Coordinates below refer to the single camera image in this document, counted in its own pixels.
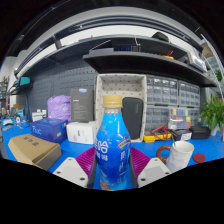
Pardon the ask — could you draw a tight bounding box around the blue carton box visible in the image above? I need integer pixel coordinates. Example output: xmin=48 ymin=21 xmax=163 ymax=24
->
xmin=30 ymin=117 xmax=69 ymax=144

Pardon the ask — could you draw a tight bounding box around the small white box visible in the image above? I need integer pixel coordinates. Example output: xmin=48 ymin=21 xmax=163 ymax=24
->
xmin=65 ymin=120 xmax=98 ymax=145

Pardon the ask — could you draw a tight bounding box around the flat round red coaster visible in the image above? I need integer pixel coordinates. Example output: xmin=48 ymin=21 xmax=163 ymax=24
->
xmin=192 ymin=152 xmax=207 ymax=164

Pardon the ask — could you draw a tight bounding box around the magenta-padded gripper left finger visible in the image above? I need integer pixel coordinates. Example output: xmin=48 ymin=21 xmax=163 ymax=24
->
xmin=52 ymin=146 xmax=98 ymax=190

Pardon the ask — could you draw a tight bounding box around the flat brown cardboard box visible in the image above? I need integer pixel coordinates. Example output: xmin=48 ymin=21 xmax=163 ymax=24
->
xmin=7 ymin=133 xmax=63 ymax=171

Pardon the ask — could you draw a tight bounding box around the potted green plant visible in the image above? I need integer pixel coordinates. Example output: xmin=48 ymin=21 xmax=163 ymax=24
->
xmin=199 ymin=93 xmax=224 ymax=136

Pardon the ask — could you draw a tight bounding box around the black device with white label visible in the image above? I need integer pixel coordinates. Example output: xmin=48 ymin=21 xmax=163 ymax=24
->
xmin=170 ymin=128 xmax=193 ymax=142

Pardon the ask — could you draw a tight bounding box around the black overhead shelf unit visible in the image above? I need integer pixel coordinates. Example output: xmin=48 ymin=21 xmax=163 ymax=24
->
xmin=13 ymin=14 xmax=221 ymax=88

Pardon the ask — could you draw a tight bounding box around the white mug with brown handle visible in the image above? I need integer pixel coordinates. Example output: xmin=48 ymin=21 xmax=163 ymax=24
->
xmin=155 ymin=140 xmax=195 ymax=173

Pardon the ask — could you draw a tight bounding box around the yellow multimeter with red leads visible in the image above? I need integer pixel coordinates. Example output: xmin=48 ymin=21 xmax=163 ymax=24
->
xmin=143 ymin=125 xmax=173 ymax=144

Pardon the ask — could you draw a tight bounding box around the flat black case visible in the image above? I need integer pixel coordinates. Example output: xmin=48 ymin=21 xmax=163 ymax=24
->
xmin=188 ymin=125 xmax=212 ymax=140

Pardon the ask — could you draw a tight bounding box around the blue drink bottle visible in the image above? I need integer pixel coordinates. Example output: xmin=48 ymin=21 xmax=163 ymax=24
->
xmin=94 ymin=94 xmax=132 ymax=192

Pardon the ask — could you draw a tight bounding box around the white metal rack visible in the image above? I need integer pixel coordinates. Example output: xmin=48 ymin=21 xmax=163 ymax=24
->
xmin=199 ymin=33 xmax=224 ymax=101

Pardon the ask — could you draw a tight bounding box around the wide grey drawer cabinet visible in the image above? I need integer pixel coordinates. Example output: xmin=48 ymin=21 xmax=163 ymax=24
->
xmin=145 ymin=76 xmax=180 ymax=133

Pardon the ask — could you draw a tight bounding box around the black zip pouch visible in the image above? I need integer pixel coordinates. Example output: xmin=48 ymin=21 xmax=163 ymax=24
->
xmin=121 ymin=96 xmax=145 ymax=140

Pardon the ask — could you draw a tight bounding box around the metal spoon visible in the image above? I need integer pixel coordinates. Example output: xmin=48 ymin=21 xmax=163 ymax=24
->
xmin=171 ymin=133 xmax=178 ymax=148

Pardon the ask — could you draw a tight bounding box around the clear box with coloured parts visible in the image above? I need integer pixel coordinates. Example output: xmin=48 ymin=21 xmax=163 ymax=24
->
xmin=168 ymin=107 xmax=193 ymax=129

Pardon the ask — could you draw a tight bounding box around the dark grey upright box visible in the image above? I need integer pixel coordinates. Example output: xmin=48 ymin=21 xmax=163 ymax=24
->
xmin=69 ymin=87 xmax=95 ymax=123

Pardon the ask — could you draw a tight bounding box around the narrow grey drawer cabinet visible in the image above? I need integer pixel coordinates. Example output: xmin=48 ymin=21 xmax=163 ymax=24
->
xmin=177 ymin=80 xmax=202 ymax=112

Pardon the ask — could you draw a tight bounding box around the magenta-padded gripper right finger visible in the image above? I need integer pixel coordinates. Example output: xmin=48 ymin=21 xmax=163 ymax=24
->
xmin=128 ymin=146 xmax=173 ymax=190

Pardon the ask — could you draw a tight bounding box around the purple plastic bag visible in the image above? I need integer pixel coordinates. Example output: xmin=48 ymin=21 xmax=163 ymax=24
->
xmin=46 ymin=94 xmax=72 ymax=123

